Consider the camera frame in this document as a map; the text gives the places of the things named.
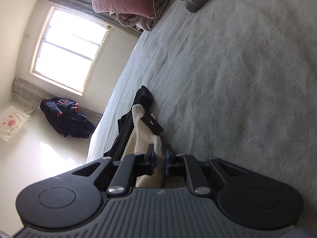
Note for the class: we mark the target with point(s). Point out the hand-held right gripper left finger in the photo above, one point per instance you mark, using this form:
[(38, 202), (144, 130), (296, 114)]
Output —
[(150, 163)]

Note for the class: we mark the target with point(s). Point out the folded grey pink quilt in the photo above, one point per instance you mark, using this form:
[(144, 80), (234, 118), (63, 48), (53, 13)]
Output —
[(146, 23)]

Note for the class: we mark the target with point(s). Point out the black pants with beige lining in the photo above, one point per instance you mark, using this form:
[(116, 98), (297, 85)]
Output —
[(146, 135)]

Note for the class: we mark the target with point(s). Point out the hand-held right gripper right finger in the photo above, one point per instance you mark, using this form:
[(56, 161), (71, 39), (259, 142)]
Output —
[(171, 164)]

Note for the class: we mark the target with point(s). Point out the air conditioner with printed cover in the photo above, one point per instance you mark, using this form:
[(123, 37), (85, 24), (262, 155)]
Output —
[(12, 124)]

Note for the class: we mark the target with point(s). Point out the window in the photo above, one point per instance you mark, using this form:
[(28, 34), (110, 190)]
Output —
[(66, 49)]

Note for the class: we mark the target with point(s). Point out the navy hanging jacket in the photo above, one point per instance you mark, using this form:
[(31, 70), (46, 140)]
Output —
[(69, 121)]

